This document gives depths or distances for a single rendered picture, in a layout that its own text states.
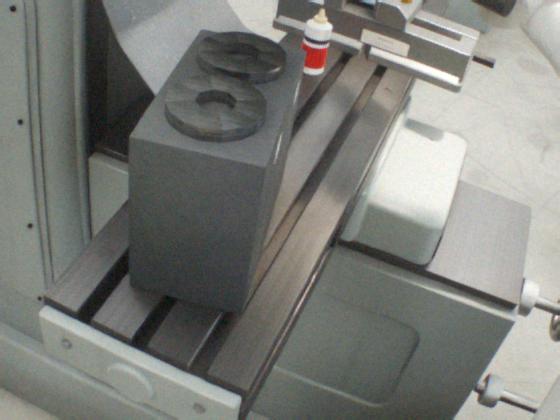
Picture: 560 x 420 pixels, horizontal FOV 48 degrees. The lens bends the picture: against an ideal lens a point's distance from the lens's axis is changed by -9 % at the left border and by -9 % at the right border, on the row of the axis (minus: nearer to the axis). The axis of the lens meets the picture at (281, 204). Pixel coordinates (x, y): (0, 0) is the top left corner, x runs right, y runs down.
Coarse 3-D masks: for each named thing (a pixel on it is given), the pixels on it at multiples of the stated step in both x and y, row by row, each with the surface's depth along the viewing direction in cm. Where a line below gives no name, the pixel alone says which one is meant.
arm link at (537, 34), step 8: (552, 8) 70; (544, 16) 70; (552, 16) 70; (536, 24) 71; (544, 24) 70; (552, 24) 69; (536, 32) 71; (544, 32) 70; (552, 32) 69; (536, 40) 72; (544, 40) 70; (552, 40) 69; (544, 48) 71; (552, 48) 69; (552, 56) 70; (552, 64) 70
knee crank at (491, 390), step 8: (488, 376) 115; (496, 376) 114; (480, 384) 114; (488, 384) 113; (496, 384) 113; (480, 392) 114; (488, 392) 112; (496, 392) 112; (504, 392) 114; (512, 392) 114; (480, 400) 113; (488, 400) 112; (496, 400) 112; (504, 400) 113; (512, 400) 113; (520, 400) 113; (528, 400) 113; (528, 408) 112; (536, 408) 112
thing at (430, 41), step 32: (288, 0) 113; (320, 0) 112; (352, 0) 114; (288, 32) 115; (352, 32) 112; (384, 32) 109; (416, 32) 108; (448, 32) 112; (384, 64) 111; (416, 64) 110; (448, 64) 108
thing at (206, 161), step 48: (192, 48) 68; (240, 48) 68; (288, 48) 71; (192, 96) 59; (240, 96) 60; (288, 96) 64; (144, 144) 56; (192, 144) 56; (240, 144) 57; (288, 144) 77; (144, 192) 59; (192, 192) 58; (240, 192) 57; (144, 240) 63; (192, 240) 61; (240, 240) 60; (144, 288) 67; (192, 288) 66; (240, 288) 64
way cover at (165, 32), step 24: (120, 0) 99; (144, 0) 104; (168, 0) 110; (192, 0) 116; (216, 0) 121; (120, 24) 99; (144, 24) 104; (168, 24) 109; (192, 24) 114; (216, 24) 119; (240, 24) 125; (144, 48) 103; (168, 48) 107; (144, 72) 101; (168, 72) 106
